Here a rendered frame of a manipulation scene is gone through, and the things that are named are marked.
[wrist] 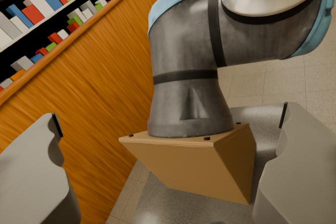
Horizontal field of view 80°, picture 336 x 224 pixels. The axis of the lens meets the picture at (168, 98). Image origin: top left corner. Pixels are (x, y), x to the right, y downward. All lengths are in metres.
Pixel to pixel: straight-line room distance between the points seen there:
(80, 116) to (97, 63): 0.45
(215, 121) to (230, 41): 0.12
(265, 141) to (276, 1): 0.28
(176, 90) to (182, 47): 0.07
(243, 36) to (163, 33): 0.12
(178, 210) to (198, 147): 0.21
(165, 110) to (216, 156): 0.10
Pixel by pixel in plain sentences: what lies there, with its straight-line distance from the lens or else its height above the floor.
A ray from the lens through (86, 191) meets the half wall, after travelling 1.72.
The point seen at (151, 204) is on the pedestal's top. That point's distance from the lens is 0.49.
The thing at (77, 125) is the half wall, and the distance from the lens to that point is 1.60.
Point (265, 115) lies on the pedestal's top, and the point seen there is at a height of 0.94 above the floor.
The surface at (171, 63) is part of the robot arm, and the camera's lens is 0.32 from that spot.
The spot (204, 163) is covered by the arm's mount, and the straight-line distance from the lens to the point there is 0.30.
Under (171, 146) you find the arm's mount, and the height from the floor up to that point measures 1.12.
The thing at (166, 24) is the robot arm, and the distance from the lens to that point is 0.34.
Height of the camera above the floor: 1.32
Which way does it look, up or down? 34 degrees down
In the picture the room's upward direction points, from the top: 34 degrees counter-clockwise
